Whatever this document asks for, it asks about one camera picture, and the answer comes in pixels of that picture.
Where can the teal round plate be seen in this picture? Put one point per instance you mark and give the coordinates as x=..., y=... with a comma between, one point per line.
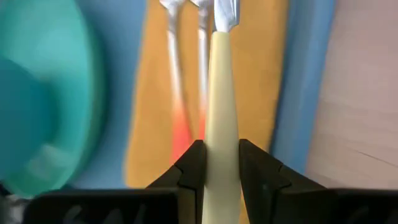
x=68, y=62

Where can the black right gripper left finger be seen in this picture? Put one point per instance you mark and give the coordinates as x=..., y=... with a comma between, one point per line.
x=191, y=174

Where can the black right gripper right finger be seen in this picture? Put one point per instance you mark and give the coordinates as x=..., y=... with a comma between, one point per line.
x=261, y=180

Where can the yellow cloth napkin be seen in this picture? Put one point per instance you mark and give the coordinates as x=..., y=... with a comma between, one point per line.
x=255, y=77

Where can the blue ribbed bowl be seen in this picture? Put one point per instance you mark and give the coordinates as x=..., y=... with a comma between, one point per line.
x=18, y=118

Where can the blue plastic tray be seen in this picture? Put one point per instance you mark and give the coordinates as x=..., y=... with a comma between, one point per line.
x=304, y=77

